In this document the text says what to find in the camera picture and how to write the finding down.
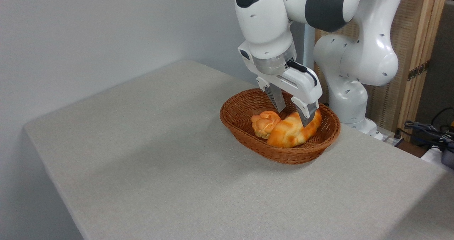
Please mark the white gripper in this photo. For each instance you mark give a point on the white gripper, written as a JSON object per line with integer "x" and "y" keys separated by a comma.
{"x": 301, "y": 83}

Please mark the long braided bread loaf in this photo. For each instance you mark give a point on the long braided bread loaf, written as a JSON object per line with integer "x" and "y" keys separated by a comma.
{"x": 289, "y": 133}

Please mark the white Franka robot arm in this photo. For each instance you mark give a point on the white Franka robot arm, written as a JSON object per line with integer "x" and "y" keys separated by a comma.
{"x": 269, "y": 16}

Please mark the round knotted bread roll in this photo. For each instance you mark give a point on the round knotted bread roll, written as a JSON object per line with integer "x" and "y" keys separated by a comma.
{"x": 264, "y": 124}

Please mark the brown wicker basket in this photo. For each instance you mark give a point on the brown wicker basket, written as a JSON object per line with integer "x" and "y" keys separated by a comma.
{"x": 283, "y": 154}

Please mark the white vertical pole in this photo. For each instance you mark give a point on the white vertical pole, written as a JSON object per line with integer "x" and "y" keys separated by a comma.
{"x": 309, "y": 48}

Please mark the white power strip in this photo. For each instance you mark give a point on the white power strip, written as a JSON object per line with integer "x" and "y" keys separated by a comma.
{"x": 392, "y": 140}

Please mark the metal screen hinge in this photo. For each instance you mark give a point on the metal screen hinge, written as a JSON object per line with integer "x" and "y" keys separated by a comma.
{"x": 418, "y": 70}

